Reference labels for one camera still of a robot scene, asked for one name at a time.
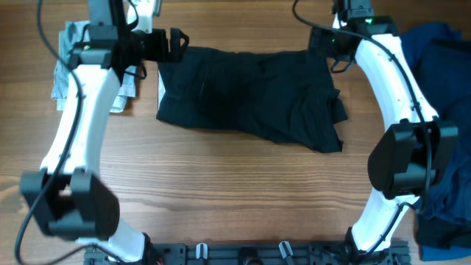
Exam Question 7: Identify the folded light blue denim garment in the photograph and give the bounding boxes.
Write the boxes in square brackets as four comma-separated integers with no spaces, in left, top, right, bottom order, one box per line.
[51,21,137,113]

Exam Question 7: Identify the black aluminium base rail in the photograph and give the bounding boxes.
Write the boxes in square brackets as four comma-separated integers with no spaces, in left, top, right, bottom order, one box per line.
[83,241,411,265]

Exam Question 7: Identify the black shorts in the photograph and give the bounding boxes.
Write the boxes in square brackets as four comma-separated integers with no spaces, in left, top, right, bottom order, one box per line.
[156,47,347,153]

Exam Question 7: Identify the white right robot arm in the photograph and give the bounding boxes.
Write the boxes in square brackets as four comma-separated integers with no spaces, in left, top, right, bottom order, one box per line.
[311,1,458,264]

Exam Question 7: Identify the dark blue garment pile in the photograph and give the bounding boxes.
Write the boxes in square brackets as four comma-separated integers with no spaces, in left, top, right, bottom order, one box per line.
[400,23,470,261]

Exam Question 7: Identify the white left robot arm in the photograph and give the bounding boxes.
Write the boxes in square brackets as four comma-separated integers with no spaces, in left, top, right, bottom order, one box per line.
[20,1,189,264]

